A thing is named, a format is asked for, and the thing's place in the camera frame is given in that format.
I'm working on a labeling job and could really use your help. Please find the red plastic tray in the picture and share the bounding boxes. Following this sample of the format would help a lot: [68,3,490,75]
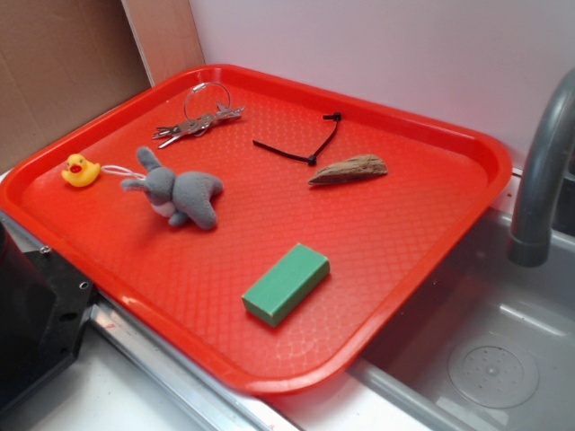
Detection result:
[1,65,512,394]

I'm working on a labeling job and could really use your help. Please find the green rectangular block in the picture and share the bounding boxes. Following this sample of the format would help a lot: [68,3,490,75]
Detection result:
[242,243,331,328]

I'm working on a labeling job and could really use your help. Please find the black zip tie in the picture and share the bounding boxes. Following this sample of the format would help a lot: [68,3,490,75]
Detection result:
[252,112,342,167]

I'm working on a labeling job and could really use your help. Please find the brown wood piece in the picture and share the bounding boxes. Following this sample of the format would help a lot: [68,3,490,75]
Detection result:
[307,154,388,186]

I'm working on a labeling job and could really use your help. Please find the gray plush bunny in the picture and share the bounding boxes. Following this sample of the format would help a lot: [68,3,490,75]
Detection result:
[102,147,224,231]

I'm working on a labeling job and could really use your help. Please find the yellow rubber duck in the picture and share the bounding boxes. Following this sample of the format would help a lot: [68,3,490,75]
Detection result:
[61,154,102,188]

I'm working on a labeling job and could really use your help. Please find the gray plastic sink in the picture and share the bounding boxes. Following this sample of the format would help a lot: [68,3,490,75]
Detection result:
[349,173,574,430]

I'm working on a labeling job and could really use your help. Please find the gray faucet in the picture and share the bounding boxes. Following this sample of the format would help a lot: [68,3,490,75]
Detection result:
[508,70,574,268]

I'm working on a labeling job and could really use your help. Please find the brown cardboard panel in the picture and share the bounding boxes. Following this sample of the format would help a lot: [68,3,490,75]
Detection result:
[1,1,204,172]

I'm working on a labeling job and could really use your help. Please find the metal key ring tools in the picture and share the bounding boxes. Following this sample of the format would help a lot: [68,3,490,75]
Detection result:
[152,82,245,149]

